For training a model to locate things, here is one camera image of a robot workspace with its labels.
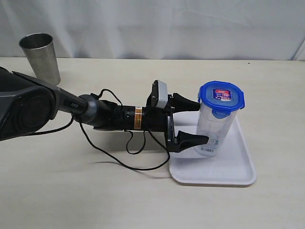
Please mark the white curtain backdrop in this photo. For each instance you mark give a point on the white curtain backdrop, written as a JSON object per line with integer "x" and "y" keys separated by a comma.
{"x": 159, "y": 29}

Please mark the white rectangular tray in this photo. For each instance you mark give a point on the white rectangular tray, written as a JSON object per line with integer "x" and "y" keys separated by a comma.
{"x": 232, "y": 166}

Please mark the clear plastic tall container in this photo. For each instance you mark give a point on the clear plastic tall container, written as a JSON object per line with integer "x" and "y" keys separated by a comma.
{"x": 214, "y": 124}

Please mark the stainless steel cup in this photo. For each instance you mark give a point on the stainless steel cup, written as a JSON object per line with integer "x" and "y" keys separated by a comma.
{"x": 40, "y": 53}

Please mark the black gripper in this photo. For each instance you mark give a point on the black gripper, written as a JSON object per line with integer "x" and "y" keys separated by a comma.
{"x": 161, "y": 120}

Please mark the blue plastic lid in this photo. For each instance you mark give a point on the blue plastic lid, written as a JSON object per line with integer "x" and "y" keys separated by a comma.
{"x": 221, "y": 99}

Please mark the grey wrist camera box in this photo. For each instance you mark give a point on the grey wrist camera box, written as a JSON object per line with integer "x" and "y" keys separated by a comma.
{"x": 162, "y": 94}

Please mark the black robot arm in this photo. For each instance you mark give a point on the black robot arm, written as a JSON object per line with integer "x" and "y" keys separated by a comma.
{"x": 27, "y": 104}

